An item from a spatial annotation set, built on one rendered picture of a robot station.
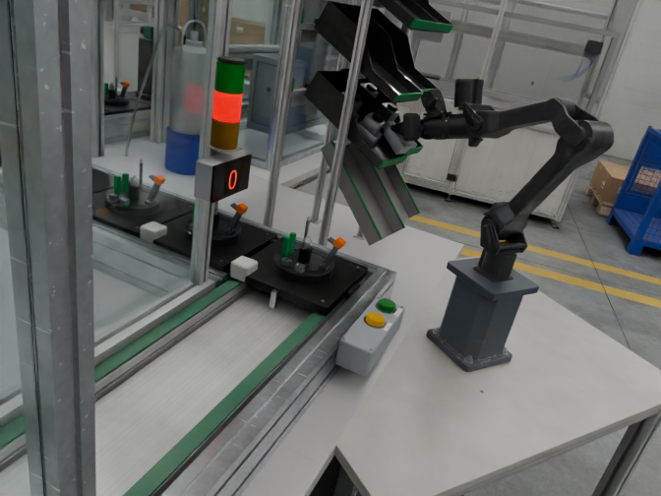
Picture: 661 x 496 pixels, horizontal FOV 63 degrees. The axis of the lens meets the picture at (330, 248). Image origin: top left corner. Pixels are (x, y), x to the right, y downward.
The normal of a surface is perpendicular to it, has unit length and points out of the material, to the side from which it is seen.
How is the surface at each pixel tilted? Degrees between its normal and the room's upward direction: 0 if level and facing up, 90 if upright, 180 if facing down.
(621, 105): 90
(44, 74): 90
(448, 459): 0
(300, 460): 0
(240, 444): 0
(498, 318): 90
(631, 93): 90
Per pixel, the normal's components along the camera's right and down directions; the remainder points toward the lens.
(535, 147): -0.26, 0.37
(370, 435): 0.17, -0.89
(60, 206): 0.90, 0.32
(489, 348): 0.48, 0.45
